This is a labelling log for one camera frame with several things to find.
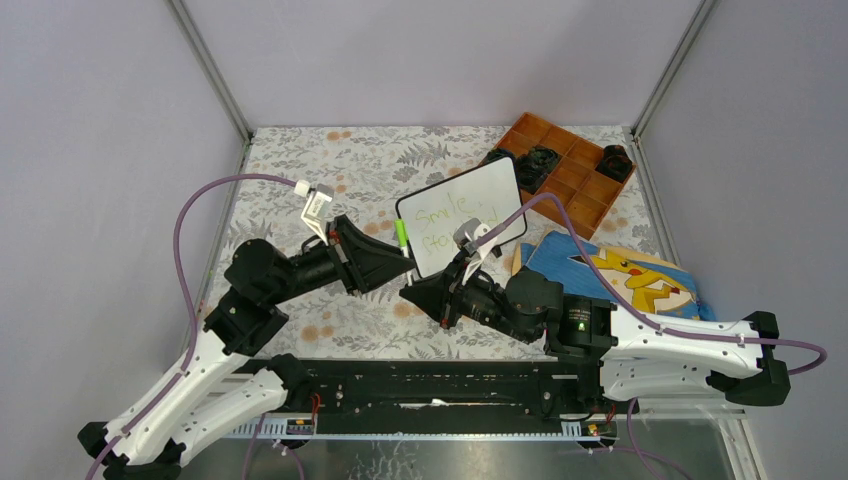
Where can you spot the green marker cap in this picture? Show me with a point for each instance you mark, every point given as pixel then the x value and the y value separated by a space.
pixel 401 233

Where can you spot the floral tablecloth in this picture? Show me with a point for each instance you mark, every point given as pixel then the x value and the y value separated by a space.
pixel 369 168

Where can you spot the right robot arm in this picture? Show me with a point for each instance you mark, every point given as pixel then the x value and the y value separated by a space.
pixel 614 355

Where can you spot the black rings compartment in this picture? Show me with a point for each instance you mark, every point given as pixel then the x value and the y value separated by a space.
pixel 538 166
pixel 615 160
pixel 498 156

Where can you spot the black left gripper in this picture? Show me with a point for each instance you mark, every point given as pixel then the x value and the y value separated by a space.
pixel 363 261

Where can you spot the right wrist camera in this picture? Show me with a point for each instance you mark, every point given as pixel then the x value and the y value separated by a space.
pixel 476 240

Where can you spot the black rings middle compartment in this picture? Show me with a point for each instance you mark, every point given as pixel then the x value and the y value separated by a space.
pixel 538 166

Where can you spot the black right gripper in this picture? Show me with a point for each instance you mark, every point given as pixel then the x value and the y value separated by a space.
pixel 439 295

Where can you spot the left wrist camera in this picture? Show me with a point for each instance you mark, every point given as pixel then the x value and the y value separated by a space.
pixel 318 198

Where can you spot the black rings right compartment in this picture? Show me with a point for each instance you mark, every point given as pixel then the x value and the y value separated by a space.
pixel 615 160

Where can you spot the black rings left compartment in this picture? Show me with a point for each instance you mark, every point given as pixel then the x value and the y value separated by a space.
pixel 498 156

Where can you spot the white whiteboard black frame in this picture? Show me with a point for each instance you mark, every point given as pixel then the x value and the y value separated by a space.
pixel 432 215

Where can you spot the orange wooden compartment tray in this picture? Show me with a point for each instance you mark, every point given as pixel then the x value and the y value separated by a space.
pixel 585 177

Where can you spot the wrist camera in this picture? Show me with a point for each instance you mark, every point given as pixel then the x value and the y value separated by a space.
pixel 476 240
pixel 318 198

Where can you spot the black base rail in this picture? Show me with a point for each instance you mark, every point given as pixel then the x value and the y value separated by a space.
pixel 424 400

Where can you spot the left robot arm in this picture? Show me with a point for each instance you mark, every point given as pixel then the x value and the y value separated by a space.
pixel 162 432

